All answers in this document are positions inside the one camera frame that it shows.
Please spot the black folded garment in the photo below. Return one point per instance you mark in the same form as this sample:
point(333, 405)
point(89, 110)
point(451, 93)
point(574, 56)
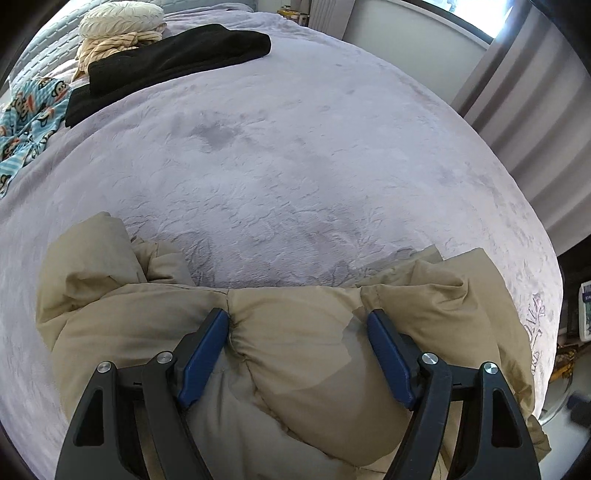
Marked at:
point(175, 55)

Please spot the white radiator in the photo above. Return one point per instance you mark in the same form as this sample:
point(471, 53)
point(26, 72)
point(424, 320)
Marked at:
point(325, 11)

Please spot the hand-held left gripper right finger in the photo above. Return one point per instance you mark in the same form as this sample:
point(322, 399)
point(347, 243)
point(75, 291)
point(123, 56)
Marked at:
point(388, 355)

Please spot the beige puffer jacket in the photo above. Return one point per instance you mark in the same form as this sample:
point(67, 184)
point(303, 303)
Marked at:
point(286, 332)

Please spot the blue printed cloth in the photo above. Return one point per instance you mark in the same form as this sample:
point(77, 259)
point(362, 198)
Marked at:
point(32, 106)

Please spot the yellow object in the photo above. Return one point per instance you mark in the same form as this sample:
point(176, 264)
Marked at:
point(565, 362)

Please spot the grey curtain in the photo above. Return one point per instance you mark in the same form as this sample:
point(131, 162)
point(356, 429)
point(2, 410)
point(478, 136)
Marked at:
point(531, 115)

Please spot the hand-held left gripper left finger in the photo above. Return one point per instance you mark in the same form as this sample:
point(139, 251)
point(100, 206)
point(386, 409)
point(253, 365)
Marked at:
point(205, 355)

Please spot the cream round cushion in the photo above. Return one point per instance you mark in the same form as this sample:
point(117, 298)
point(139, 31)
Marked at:
point(120, 21)

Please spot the cream knitted pillow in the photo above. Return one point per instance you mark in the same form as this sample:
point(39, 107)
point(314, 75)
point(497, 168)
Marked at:
point(106, 46)

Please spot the white and blue box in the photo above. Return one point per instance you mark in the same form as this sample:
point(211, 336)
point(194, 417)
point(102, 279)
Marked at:
point(585, 311)

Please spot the lavender bed blanket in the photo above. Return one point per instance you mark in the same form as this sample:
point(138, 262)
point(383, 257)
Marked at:
point(300, 161)

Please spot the window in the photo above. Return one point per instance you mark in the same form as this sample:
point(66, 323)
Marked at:
point(461, 14)

